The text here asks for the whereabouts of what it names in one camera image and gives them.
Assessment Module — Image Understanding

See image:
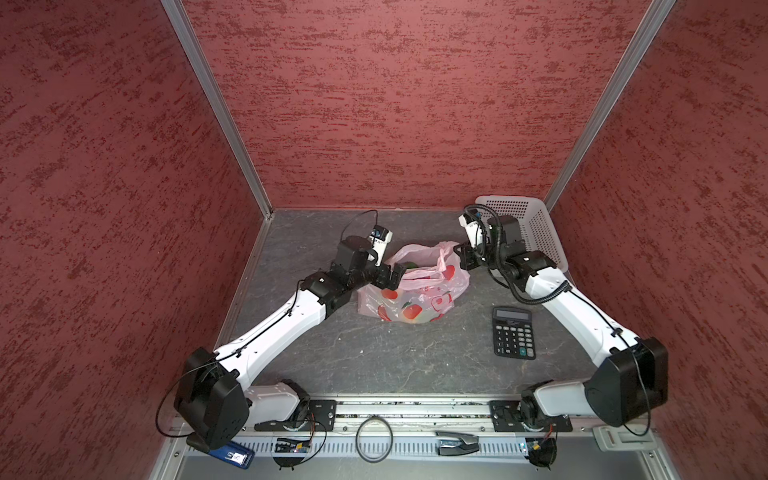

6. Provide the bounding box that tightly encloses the white perforated plastic basket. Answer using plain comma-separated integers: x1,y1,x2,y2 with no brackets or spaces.
475,195,568,272

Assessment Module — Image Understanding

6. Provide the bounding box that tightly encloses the black desk calculator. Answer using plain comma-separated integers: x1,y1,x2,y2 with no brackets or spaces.
491,306,537,360

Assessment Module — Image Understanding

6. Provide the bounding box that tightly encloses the aluminium corner post left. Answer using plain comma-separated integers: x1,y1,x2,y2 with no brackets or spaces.
161,0,274,221

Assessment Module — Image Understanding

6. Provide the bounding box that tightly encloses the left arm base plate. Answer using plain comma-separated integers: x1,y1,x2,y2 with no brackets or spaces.
253,399,337,432

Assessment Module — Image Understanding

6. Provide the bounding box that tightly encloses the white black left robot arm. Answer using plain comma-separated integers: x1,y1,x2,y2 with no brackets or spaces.
173,225,406,453

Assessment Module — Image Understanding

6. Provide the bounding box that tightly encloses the right small circuit board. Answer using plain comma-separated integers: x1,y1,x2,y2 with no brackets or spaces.
527,437,558,469

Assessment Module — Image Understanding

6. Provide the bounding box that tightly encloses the black cable loop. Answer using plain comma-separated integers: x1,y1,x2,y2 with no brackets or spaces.
355,415,395,464

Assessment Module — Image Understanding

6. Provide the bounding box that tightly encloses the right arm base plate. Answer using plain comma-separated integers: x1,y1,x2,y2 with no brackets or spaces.
489,399,573,433

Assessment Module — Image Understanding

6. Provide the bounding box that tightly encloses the aluminium front rail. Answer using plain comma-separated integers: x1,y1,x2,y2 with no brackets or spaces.
161,394,661,463

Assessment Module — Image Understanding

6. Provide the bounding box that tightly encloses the grey plastic holder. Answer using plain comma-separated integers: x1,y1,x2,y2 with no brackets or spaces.
592,425,658,452

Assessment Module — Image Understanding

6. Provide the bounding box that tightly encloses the aluminium corner post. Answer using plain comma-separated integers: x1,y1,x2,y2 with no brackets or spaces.
161,0,274,221
544,0,676,211

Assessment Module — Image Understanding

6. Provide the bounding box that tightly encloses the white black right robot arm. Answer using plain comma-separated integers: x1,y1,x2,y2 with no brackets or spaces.
454,204,669,431

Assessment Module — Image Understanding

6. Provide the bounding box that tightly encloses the blue black box device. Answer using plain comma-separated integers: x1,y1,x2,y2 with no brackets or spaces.
208,442,255,470

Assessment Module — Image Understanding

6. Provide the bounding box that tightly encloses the pink printed plastic bag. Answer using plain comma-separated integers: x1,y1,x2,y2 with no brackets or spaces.
357,241,470,324

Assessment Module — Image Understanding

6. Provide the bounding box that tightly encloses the small circuit board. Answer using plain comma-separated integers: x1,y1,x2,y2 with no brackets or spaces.
527,437,558,469
274,437,312,455

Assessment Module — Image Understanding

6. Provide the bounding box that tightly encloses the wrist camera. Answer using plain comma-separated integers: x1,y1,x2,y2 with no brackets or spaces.
459,213,483,247
369,225,392,247

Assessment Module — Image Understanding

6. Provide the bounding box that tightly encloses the left small circuit board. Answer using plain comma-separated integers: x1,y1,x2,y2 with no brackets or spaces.
274,437,312,455

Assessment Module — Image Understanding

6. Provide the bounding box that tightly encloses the black stapler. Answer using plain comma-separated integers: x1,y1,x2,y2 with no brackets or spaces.
435,431,480,457

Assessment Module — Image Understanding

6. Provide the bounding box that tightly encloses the aluminium corner post right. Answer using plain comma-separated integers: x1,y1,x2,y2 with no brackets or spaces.
544,0,676,211

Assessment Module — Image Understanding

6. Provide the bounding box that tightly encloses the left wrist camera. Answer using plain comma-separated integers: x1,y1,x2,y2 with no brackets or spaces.
369,225,392,247

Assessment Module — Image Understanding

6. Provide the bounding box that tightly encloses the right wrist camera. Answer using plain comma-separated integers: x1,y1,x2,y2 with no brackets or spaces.
459,213,483,247

